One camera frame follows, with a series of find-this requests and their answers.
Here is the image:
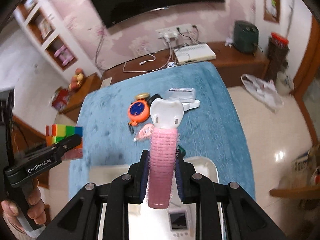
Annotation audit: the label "gold round compact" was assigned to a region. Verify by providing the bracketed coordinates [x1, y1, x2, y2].
[135, 93, 150, 100]

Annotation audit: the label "bowl of peaches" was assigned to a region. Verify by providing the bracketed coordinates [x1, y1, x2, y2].
[68, 68, 86, 92]

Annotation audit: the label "person left hand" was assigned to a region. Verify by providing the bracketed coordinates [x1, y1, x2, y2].
[1, 184, 47, 233]

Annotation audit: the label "white storage tray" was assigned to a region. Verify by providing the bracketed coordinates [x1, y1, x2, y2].
[88, 156, 227, 240]

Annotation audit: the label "dark green appliance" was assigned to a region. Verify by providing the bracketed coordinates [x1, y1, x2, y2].
[233, 20, 259, 54]

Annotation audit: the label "white electronic monitor device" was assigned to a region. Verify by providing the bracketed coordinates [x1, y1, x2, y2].
[129, 202, 196, 240]

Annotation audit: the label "white router box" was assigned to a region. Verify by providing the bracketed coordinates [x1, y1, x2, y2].
[174, 43, 216, 64]

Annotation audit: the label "wooden tv cabinet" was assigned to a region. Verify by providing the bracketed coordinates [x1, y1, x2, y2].
[60, 41, 271, 123]

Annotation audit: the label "white plastic bag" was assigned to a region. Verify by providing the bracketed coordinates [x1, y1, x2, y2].
[240, 74, 284, 112]

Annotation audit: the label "clear lidded plastic box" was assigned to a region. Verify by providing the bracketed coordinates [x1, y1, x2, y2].
[165, 87, 196, 103]

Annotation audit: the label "white bucket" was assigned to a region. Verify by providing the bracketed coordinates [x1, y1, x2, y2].
[275, 72, 295, 96]

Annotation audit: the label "orange blue round tape reel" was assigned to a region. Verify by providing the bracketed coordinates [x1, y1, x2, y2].
[127, 100, 150, 134]

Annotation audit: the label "white charging cable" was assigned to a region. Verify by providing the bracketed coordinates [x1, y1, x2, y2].
[121, 38, 176, 74]

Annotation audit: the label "blue fuzzy table cloth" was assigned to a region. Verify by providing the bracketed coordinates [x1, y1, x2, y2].
[68, 61, 256, 201]

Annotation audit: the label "colourful cube puzzle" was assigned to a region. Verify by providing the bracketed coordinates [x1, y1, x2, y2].
[46, 124, 84, 160]

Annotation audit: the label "red patterned gift box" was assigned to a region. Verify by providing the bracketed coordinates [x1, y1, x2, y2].
[51, 87, 70, 112]

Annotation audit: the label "white tooth shaped holder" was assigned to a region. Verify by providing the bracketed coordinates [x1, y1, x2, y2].
[150, 99, 200, 129]

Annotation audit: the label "pink oval package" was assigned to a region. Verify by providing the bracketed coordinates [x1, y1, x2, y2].
[133, 123, 154, 142]

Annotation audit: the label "dark wicker basket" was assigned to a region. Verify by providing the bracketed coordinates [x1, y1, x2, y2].
[265, 32, 290, 81]

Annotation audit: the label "white wall power strip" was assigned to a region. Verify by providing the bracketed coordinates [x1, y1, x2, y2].
[156, 23, 194, 39]

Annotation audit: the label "pink dumbbells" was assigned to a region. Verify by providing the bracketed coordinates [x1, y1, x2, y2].
[54, 45, 74, 67]

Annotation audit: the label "green gold small bottle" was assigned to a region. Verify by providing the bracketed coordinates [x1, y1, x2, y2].
[179, 147, 186, 157]

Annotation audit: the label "black tv cable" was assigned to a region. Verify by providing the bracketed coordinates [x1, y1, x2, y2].
[94, 27, 111, 72]

